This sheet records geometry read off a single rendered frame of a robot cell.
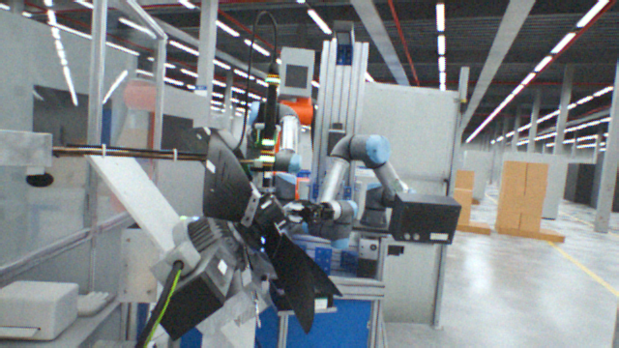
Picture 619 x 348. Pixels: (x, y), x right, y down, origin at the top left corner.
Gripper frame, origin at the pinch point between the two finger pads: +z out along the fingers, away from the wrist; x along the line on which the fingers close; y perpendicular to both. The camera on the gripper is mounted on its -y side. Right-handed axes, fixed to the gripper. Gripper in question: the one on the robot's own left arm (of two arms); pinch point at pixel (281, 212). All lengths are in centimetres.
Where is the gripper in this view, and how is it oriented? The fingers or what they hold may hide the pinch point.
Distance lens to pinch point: 133.7
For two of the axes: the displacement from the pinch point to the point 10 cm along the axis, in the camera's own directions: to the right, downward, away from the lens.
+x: -1.5, 9.8, 1.6
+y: 6.6, 2.2, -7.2
